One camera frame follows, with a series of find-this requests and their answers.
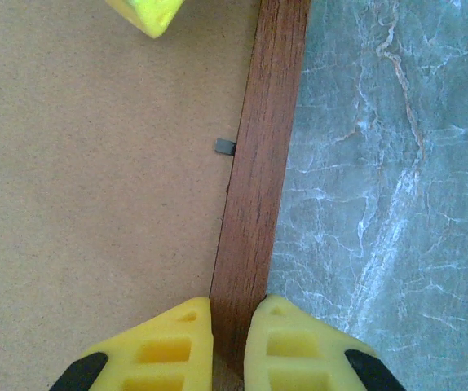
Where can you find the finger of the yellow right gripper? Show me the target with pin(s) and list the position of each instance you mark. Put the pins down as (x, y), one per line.
(150, 14)

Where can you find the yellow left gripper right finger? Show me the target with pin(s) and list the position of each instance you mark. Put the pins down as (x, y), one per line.
(291, 326)

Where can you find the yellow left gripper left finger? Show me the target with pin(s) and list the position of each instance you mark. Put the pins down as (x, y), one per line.
(164, 334)

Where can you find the brown frame backing board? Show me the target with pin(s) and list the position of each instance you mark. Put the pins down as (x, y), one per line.
(95, 163)

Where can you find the brown wooden picture frame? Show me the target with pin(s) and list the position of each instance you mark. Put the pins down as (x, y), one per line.
(258, 163)

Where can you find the small metal frame tab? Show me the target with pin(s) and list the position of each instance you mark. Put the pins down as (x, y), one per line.
(224, 146)

